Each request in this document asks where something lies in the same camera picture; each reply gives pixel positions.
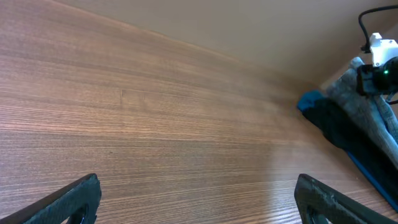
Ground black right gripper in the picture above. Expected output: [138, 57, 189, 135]
[356, 57, 397, 96]

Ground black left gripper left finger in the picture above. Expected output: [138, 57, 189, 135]
[1, 173, 101, 224]

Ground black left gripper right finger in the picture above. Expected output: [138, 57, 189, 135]
[294, 174, 397, 224]

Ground light blue denim shorts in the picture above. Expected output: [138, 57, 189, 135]
[326, 57, 397, 166]

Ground dark blue garment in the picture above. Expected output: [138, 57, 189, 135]
[297, 90, 398, 212]

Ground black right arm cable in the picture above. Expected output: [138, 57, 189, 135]
[358, 4, 398, 53]

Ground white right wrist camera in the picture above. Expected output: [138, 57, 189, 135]
[369, 33, 398, 67]

